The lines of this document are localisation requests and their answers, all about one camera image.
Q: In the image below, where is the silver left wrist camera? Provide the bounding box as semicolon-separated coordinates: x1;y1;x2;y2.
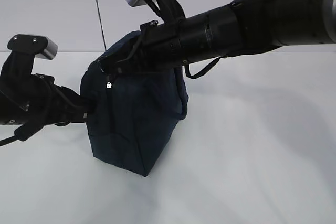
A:
7;34;58;60

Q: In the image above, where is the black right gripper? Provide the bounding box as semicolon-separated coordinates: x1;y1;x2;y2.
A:
98;19;189;74

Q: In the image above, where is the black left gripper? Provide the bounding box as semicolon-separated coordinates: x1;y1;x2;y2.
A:
1;51;95;126

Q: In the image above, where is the dark navy fabric bag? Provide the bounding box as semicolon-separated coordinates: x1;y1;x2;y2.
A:
79;30;188;178

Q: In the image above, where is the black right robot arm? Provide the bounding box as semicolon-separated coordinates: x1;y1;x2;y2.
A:
99;0;335;73

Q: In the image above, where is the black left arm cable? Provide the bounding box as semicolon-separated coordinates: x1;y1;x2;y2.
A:
0;121;44;147

